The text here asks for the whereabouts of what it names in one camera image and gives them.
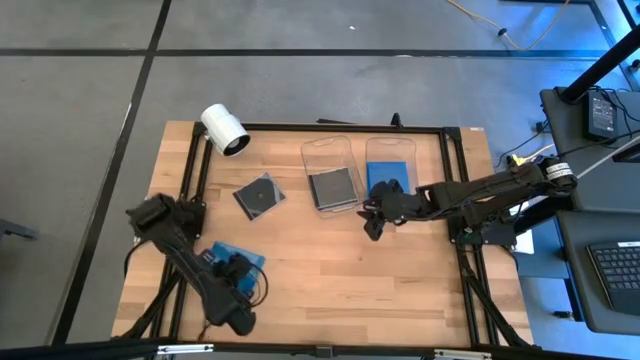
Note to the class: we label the grey side desk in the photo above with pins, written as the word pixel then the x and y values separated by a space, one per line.
pixel 565 125
pixel 575 260

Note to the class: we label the yellow plug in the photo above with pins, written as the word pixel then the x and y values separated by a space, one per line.
pixel 517 160

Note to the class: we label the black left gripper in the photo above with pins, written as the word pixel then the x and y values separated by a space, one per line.
pixel 235 272

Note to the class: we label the black overhead mounting bar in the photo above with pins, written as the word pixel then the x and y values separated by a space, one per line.
pixel 75 350

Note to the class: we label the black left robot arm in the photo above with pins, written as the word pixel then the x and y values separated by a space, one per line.
pixel 185 260

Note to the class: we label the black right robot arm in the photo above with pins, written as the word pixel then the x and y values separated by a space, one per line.
pixel 490 192

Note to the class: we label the black power adapter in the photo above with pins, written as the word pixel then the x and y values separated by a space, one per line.
pixel 600 115

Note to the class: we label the black metal table frame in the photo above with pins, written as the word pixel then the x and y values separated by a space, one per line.
pixel 350 128

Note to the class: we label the black slanted pole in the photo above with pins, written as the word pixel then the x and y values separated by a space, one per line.
pixel 600 65

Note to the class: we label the black CD jewel case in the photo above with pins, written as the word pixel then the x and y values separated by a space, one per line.
pixel 334 189
pixel 259 196

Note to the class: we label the clear plastic bin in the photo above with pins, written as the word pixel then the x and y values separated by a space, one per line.
pixel 325 150
pixel 395 150

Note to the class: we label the white cylindrical camera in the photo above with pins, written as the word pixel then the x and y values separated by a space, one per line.
pixel 225 130

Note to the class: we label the black keyboard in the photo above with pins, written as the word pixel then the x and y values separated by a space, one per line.
pixel 620 272

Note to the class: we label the blue plastic jewel case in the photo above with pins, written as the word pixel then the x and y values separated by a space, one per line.
pixel 387 172
pixel 255 260

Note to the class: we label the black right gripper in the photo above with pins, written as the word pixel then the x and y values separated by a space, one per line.
pixel 400 205

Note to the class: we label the white paper sheet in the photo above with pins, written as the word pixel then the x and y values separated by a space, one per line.
pixel 525 242

